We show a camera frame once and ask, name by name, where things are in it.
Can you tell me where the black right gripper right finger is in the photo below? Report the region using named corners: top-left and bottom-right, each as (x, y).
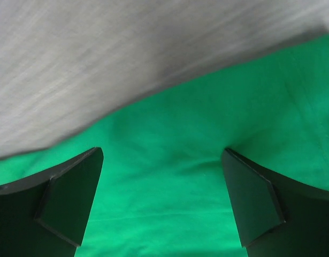
top-left (221, 148), bottom-right (329, 257)

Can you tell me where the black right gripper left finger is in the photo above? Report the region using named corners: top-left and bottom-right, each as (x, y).
top-left (0, 147), bottom-right (104, 256)

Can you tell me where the green t shirt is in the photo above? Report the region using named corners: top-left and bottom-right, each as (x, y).
top-left (0, 35), bottom-right (329, 256)

